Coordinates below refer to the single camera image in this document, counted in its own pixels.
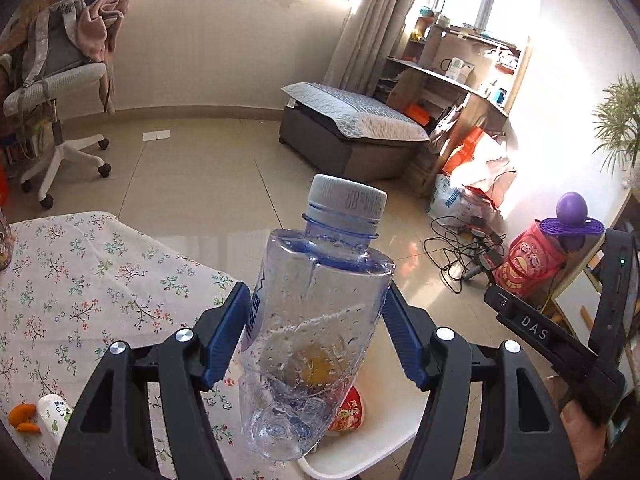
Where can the person's right hand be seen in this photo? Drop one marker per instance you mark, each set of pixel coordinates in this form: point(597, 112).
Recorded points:
point(586, 439)

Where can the clear plastic water bottle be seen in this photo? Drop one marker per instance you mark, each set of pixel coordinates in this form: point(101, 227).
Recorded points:
point(318, 297)

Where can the white printed shopping bag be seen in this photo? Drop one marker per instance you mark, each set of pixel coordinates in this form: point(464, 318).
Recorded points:
point(451, 206)

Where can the grey storage bench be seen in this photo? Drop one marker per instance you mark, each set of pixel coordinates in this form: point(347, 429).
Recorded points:
point(316, 139)

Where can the orange peel near edge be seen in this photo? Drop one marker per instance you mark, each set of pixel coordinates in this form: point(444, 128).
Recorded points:
point(21, 418)

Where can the purple balance ball toy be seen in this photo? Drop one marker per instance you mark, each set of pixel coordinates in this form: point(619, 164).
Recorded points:
point(571, 224)

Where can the potted green plant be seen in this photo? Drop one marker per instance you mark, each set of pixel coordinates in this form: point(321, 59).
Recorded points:
point(616, 121)

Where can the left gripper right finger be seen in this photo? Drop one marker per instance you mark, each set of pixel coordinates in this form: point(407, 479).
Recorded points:
point(488, 414)

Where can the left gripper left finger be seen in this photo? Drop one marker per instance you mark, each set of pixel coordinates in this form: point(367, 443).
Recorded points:
point(110, 433)

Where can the quilted bench cover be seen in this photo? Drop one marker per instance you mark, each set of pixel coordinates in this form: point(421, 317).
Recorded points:
point(354, 115)

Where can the white small bottle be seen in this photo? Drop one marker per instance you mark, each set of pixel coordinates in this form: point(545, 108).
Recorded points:
point(54, 413)

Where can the beige curtain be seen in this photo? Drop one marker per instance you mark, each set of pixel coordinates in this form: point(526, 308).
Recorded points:
point(367, 40)

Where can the floral tablecloth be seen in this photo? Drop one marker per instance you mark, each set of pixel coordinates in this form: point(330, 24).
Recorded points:
point(78, 283)

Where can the white paper on floor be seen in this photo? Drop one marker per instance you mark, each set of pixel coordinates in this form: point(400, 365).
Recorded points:
point(155, 135)

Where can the white plastic trash bin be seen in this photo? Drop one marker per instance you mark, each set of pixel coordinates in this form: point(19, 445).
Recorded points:
point(393, 409)

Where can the wooden desk shelf unit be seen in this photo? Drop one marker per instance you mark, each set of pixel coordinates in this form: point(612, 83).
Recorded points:
point(451, 80)

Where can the wooden cabinet with drawers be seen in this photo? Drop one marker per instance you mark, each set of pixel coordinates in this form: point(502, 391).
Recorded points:
point(577, 298)

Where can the red cylindrical snack bin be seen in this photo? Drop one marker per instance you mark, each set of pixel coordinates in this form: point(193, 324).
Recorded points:
point(532, 258)

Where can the orange shopping bag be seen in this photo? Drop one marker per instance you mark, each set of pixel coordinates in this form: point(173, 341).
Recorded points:
point(479, 164)

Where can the white office chair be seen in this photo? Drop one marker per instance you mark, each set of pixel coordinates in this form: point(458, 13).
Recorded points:
point(52, 66)

